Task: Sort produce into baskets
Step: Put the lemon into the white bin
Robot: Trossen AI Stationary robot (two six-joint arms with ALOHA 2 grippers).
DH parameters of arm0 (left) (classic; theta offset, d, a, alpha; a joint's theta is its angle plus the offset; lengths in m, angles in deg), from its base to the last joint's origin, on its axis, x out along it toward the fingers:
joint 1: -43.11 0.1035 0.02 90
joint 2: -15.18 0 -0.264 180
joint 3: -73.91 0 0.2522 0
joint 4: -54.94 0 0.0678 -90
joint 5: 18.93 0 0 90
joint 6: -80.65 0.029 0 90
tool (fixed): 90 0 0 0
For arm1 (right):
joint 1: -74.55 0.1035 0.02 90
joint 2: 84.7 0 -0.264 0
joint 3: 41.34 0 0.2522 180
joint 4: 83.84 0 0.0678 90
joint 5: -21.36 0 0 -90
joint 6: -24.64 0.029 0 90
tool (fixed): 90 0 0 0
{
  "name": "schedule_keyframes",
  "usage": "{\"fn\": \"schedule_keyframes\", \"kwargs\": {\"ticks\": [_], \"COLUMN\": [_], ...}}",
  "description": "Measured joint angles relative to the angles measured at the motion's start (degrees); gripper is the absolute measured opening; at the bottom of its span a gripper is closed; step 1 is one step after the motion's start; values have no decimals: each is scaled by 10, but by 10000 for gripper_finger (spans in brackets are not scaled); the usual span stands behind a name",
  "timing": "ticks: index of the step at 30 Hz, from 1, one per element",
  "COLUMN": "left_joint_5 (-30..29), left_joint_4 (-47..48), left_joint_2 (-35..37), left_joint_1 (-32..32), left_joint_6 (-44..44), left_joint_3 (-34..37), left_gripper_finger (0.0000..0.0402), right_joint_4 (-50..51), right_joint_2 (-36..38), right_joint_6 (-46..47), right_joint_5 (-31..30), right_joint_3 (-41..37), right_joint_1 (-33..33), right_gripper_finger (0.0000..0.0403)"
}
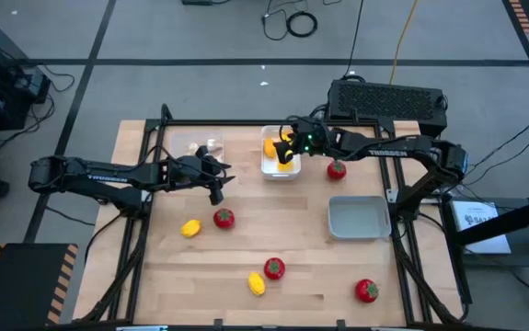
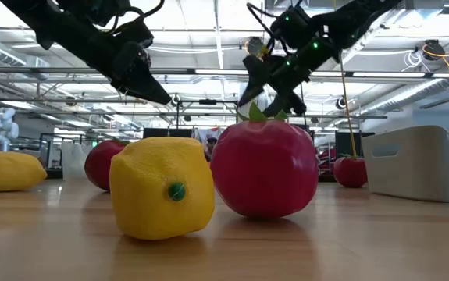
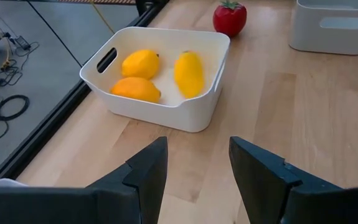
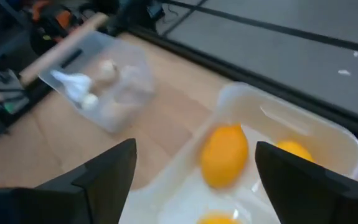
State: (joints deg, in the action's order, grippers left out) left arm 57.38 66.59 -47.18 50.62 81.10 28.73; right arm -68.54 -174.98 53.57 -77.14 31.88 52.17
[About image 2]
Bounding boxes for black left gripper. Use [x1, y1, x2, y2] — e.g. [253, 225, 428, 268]
[109, 19, 173, 106]

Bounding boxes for yellow plastic lemon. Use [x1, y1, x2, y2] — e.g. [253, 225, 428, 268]
[109, 136, 216, 241]
[0, 151, 48, 193]

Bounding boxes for black ceiling device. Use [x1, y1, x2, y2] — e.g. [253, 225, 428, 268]
[422, 38, 447, 62]

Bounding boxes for yellow cable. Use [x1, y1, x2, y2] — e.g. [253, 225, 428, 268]
[339, 58, 358, 158]

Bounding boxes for red plastic tomato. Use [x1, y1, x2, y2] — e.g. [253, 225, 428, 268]
[333, 154, 369, 189]
[209, 101, 319, 219]
[84, 139, 130, 192]

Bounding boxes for grey plastic bin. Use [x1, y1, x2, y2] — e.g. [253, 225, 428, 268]
[360, 124, 449, 204]

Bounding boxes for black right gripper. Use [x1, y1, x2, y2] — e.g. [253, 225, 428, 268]
[237, 37, 344, 118]

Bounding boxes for person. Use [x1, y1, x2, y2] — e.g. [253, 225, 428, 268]
[204, 136, 219, 163]

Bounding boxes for clear plastic bin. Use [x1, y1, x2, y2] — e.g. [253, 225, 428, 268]
[60, 140, 92, 181]

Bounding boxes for black partition panel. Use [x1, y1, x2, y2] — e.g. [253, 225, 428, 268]
[142, 127, 193, 139]

